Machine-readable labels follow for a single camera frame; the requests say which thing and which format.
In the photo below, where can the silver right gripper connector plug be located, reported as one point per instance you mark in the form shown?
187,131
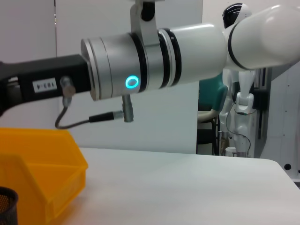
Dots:
68,86

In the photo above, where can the white background humanoid robot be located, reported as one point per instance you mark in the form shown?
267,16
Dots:
245,100

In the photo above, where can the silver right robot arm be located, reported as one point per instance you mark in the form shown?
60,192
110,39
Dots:
199,54

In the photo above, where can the yellow plastic bin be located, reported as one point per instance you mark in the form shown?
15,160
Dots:
47,152

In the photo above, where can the black mesh pen holder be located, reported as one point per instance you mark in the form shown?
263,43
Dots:
8,206

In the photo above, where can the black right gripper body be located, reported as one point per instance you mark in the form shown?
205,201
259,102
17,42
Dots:
42,68

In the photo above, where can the grey metal cabinet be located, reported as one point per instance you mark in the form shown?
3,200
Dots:
286,117

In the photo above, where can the small white jar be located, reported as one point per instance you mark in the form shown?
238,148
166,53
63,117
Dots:
231,151

